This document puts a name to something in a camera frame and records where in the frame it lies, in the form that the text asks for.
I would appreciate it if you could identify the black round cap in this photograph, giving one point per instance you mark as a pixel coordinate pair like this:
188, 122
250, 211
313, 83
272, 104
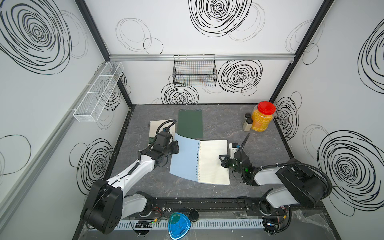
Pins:
193, 216

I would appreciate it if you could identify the rear black-capped spice bottle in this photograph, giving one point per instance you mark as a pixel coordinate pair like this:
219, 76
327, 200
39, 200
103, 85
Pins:
248, 115

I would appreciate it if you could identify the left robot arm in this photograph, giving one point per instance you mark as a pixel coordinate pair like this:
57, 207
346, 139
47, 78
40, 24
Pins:
109, 201

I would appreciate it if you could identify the white wire wall shelf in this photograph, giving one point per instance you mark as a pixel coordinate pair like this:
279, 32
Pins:
102, 93

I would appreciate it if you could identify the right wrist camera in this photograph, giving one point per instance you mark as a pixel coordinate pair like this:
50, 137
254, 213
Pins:
233, 147

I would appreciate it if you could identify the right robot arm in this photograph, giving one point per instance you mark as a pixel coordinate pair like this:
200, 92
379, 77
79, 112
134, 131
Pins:
302, 184

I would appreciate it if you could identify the beige spiral notebook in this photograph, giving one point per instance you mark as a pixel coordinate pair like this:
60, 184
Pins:
154, 125

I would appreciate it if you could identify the corn flakes jar red lid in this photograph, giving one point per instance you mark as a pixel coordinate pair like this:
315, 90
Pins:
262, 115

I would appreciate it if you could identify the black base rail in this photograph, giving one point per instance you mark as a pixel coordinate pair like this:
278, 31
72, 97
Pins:
252, 207

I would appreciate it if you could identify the black wire wall basket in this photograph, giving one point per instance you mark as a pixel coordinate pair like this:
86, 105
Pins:
195, 70

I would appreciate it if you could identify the beige powder spice bottle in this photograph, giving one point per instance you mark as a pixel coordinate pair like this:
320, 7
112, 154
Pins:
247, 125

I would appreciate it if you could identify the green spiral notepad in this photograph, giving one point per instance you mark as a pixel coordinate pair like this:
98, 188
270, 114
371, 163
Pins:
190, 124

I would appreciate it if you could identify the light blue spiral notebook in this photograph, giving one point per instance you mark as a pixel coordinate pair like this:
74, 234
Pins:
199, 161

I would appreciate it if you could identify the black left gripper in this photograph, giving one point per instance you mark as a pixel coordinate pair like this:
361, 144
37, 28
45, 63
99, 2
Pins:
174, 144

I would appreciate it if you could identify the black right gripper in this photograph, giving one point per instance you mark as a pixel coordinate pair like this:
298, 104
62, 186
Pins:
225, 162

